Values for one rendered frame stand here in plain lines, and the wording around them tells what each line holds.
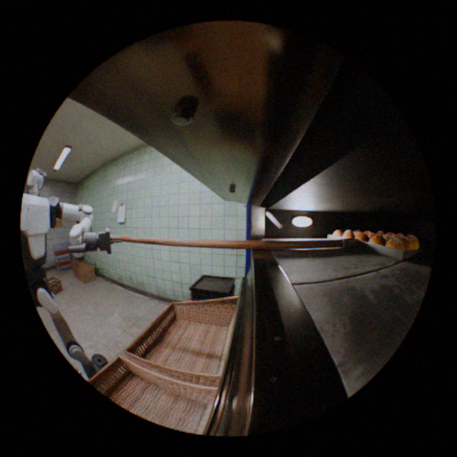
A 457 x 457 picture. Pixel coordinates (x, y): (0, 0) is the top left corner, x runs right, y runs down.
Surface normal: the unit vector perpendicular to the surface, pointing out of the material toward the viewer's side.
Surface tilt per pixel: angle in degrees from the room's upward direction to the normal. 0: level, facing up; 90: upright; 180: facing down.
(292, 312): 0
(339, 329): 0
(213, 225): 90
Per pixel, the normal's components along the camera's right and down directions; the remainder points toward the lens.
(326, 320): 0.00, -1.00
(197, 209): -0.15, 0.05
